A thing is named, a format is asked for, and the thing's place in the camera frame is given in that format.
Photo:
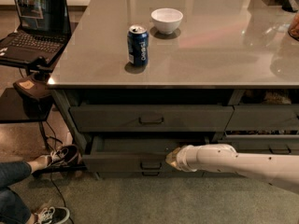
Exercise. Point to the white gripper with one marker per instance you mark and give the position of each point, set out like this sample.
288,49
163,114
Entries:
184,158

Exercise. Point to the grey drawer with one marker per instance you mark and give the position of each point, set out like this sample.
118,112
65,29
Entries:
148,174
264,144
151,118
135,154
264,118

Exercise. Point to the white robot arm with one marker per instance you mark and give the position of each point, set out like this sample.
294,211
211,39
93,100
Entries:
281,171

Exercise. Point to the black open laptop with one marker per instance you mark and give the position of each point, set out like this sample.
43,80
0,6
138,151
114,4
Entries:
42,35

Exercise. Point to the black sneaker upper foot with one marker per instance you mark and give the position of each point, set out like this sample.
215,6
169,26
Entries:
63,156

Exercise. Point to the black sneaker foot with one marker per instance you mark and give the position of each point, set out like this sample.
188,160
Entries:
63,156
52,215

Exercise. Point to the blue soda can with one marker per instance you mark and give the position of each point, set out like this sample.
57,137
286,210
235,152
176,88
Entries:
138,41

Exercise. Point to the white ceramic bowl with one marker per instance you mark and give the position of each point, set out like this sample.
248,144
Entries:
166,20

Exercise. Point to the black sneaker lower foot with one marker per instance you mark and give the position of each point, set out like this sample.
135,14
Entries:
52,215

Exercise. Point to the black laptop stand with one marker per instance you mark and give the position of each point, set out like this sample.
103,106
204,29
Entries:
14,108

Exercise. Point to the black device with note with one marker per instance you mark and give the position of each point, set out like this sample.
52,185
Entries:
33,87

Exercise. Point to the blue jeans upper leg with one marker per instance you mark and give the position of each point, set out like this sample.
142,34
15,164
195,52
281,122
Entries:
13,172

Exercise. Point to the blue jeans leg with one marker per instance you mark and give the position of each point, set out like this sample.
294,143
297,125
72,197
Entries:
12,209
13,172

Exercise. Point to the blue jeans lower leg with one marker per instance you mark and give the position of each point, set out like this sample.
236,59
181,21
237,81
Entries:
12,209

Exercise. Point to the brown object right edge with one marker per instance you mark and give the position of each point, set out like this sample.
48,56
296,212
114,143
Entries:
294,27

